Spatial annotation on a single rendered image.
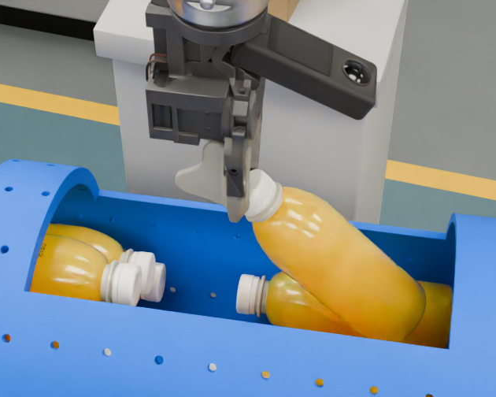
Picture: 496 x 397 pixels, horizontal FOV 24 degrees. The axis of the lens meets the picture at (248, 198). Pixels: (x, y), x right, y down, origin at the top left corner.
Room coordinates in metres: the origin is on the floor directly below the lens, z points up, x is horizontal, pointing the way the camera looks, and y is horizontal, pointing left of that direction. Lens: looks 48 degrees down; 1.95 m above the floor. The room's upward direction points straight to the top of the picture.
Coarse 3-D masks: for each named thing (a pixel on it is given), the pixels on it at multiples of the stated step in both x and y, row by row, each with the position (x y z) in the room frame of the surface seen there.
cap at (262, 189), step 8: (256, 176) 0.66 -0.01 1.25; (264, 176) 0.65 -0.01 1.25; (256, 184) 0.65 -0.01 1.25; (264, 184) 0.65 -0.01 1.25; (272, 184) 0.65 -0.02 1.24; (256, 192) 0.64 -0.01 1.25; (264, 192) 0.64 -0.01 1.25; (272, 192) 0.65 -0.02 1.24; (256, 200) 0.64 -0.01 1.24; (264, 200) 0.64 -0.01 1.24; (256, 208) 0.63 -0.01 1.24; (264, 208) 0.64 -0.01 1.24; (248, 216) 0.64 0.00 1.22
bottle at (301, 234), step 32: (288, 192) 0.66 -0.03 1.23; (256, 224) 0.64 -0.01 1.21; (288, 224) 0.63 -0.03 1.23; (320, 224) 0.63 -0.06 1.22; (352, 224) 0.66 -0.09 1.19; (288, 256) 0.61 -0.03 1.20; (320, 256) 0.61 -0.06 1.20; (352, 256) 0.62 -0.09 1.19; (384, 256) 0.64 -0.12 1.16; (320, 288) 0.61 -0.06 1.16; (352, 288) 0.61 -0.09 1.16; (384, 288) 0.61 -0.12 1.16; (416, 288) 0.63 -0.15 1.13; (352, 320) 0.60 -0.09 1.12; (384, 320) 0.60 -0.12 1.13; (416, 320) 0.60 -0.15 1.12
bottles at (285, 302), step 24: (240, 288) 0.68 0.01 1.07; (264, 288) 0.68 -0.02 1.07; (288, 288) 0.67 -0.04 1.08; (432, 288) 0.67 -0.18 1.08; (240, 312) 0.67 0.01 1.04; (264, 312) 0.67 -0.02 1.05; (288, 312) 0.65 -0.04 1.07; (312, 312) 0.65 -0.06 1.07; (432, 312) 0.64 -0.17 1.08; (360, 336) 0.63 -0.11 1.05; (408, 336) 0.63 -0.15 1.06; (432, 336) 0.62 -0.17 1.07
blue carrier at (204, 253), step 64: (0, 192) 0.66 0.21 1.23; (64, 192) 0.68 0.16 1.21; (0, 256) 0.59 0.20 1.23; (192, 256) 0.74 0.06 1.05; (256, 256) 0.73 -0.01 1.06; (448, 256) 0.70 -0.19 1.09; (0, 320) 0.54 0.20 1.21; (64, 320) 0.54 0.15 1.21; (128, 320) 0.54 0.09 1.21; (192, 320) 0.53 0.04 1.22; (256, 320) 0.69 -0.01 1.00; (0, 384) 0.51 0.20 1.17; (64, 384) 0.50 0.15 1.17; (128, 384) 0.50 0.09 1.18; (192, 384) 0.49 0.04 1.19; (256, 384) 0.49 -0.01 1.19; (384, 384) 0.49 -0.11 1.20; (448, 384) 0.48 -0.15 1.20
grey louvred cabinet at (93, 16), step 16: (0, 0) 2.34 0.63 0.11; (16, 0) 2.32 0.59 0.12; (32, 0) 2.31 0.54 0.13; (48, 0) 2.30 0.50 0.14; (64, 0) 2.29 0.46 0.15; (80, 0) 2.28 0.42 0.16; (96, 0) 2.27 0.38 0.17; (0, 16) 2.38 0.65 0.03; (16, 16) 2.37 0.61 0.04; (32, 16) 2.36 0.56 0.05; (48, 16) 2.34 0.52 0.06; (64, 16) 2.31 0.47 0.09; (80, 16) 2.28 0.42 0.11; (96, 16) 2.27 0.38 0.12; (48, 32) 2.35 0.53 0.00; (64, 32) 2.33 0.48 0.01; (80, 32) 2.32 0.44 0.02
